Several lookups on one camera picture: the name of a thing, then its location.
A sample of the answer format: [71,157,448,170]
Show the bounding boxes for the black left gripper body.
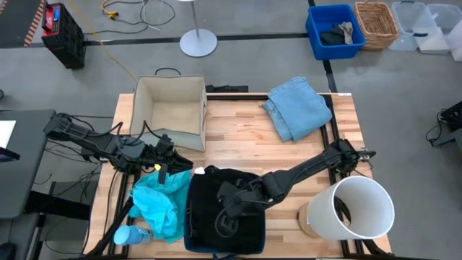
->
[143,134,175,184]

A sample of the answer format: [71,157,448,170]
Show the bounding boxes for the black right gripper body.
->
[216,178,270,219]

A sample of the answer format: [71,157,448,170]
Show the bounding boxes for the black garment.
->
[186,165,266,254]

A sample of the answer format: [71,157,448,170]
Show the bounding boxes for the teal garment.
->
[128,169,192,244]

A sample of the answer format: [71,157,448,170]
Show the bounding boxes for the dark clothes pile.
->
[318,23,347,47]

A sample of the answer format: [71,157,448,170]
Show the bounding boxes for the navy fabric storage bin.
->
[183,169,268,256]

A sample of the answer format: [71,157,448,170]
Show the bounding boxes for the beige fabric storage bin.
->
[128,74,209,152]

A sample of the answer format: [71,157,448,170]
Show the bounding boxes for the round wooden base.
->
[297,201,322,239]

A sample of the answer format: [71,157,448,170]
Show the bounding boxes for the light blue bottle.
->
[113,224,154,247]

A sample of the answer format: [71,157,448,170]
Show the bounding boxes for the folded light blue jeans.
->
[262,76,333,142]

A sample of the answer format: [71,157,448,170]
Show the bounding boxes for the round grey stand base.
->
[178,0,219,59]

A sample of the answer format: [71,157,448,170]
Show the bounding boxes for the white cylindrical hamper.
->
[306,175,396,241]

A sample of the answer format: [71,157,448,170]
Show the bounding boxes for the black desk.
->
[0,109,57,220]

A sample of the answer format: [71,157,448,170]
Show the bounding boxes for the red and black toolbox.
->
[40,2,87,70]

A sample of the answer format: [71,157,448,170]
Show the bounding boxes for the white paper sheet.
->
[0,120,17,150]

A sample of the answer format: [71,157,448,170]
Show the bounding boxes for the blue plastic bin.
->
[305,4,367,61]

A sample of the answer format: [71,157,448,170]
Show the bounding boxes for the black orange striped mat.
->
[0,0,47,48]

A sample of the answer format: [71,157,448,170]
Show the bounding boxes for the beige cloth piece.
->
[339,21,355,46]

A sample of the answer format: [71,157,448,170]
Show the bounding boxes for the wicker basket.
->
[353,1,400,51]

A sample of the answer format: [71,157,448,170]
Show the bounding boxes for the clear plastic tub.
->
[412,3,462,56]
[388,1,429,52]

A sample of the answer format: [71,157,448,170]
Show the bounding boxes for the black aluminium table frame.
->
[82,92,393,259]

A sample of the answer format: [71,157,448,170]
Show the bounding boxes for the yellow cable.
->
[67,0,139,82]

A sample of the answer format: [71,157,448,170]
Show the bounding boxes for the grey cable bundle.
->
[139,0,177,33]

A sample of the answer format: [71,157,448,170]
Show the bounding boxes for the black device with cables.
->
[424,100,462,150]

